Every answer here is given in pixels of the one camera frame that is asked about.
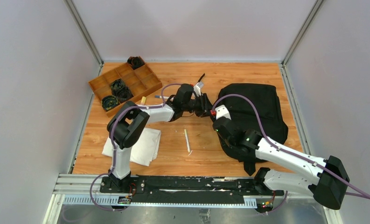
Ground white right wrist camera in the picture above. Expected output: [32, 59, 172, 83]
[210, 105, 231, 120]

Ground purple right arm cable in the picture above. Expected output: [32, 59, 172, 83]
[211, 93, 370, 214]

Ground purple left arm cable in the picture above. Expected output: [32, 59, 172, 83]
[89, 83, 185, 212]

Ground rolled dark belt top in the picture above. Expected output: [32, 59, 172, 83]
[127, 56, 145, 70]

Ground rolled dark belt middle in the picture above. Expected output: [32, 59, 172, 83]
[110, 79, 127, 94]

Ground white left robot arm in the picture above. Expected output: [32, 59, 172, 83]
[107, 81, 212, 193]

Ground yellow white pen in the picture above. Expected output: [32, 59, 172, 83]
[184, 129, 192, 154]

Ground rolled dark belt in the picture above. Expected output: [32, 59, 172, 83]
[118, 88, 133, 103]
[127, 56, 145, 70]
[101, 95, 119, 112]
[110, 79, 127, 94]

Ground pink yellow highlighter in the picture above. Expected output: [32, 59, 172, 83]
[140, 97, 147, 105]

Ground blue white marker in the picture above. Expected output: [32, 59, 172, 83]
[154, 95, 169, 100]

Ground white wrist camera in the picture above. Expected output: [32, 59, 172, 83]
[193, 82, 204, 97]
[210, 105, 231, 120]

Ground rolled dark belt centre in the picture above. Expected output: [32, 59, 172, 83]
[118, 88, 133, 103]

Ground wooden compartment tray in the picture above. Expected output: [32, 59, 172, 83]
[88, 63, 162, 117]

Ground black backpack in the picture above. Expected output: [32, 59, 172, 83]
[197, 73, 289, 177]

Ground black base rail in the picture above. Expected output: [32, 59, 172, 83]
[99, 175, 284, 204]

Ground white folded cloth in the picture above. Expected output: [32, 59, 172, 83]
[115, 128, 161, 168]

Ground rolled dark belt front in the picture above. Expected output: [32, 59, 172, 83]
[101, 95, 119, 112]

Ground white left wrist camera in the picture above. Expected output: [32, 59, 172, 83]
[193, 82, 204, 97]

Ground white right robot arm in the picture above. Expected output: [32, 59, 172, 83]
[213, 117, 349, 210]

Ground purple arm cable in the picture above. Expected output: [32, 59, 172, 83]
[89, 83, 185, 212]
[211, 93, 370, 214]

